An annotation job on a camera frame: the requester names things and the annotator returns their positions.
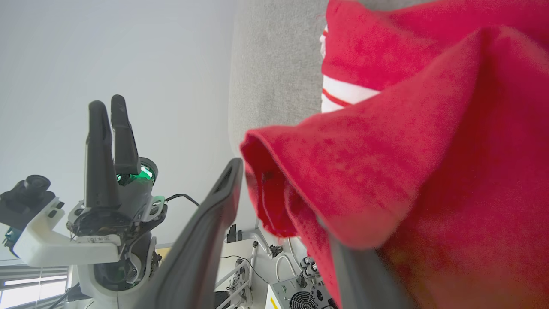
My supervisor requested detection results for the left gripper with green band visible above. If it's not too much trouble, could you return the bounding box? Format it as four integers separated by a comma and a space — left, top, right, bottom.
66, 94, 168, 297

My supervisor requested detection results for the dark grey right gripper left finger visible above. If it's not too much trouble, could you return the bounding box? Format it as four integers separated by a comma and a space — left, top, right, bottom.
129, 158, 244, 309

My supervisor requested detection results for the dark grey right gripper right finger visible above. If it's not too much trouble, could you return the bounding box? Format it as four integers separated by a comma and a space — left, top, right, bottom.
317, 215, 413, 309

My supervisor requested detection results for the red garment with white stripes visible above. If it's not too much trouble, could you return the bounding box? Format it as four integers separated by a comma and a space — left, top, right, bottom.
240, 0, 549, 309

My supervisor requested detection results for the grey electronics box with fan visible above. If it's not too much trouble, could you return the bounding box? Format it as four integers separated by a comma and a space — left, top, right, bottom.
265, 275, 340, 309

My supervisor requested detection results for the window blind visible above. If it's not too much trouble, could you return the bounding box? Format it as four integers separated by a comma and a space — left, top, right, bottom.
0, 265, 71, 309

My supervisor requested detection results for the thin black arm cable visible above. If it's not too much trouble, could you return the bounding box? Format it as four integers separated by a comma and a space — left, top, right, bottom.
165, 194, 201, 207

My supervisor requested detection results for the white metal stand frame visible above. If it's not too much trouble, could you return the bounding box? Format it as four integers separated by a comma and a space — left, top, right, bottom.
214, 218, 284, 309

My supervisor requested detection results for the black wrist camera on white bracket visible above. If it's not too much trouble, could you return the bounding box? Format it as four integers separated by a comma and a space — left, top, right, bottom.
0, 174, 123, 267

